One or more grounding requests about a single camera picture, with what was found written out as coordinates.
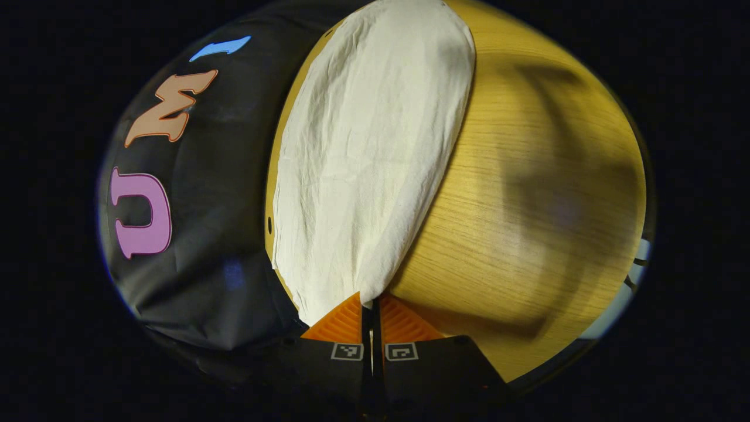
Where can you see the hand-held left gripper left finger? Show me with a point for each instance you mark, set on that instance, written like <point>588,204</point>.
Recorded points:
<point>328,375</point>

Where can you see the white jeans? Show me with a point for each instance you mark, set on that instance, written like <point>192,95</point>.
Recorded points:
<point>369,164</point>

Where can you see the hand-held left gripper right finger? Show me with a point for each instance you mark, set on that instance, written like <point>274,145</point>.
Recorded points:
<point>428,375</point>

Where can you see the black backdrop cloth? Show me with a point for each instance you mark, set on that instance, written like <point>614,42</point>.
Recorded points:
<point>222,176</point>

